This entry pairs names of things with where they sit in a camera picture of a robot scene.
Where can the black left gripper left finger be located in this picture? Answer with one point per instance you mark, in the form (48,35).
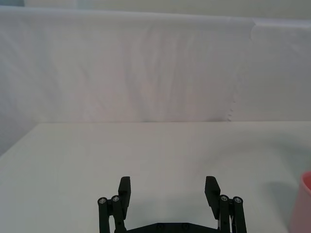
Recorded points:
(124,196)

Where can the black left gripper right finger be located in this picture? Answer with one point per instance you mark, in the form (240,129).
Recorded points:
(213,196)

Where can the pink cup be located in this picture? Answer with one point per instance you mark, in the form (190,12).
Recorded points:
(302,204)

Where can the white curtain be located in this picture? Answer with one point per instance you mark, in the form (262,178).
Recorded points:
(145,68)

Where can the white table cloth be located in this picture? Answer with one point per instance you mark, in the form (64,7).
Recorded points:
(155,155)

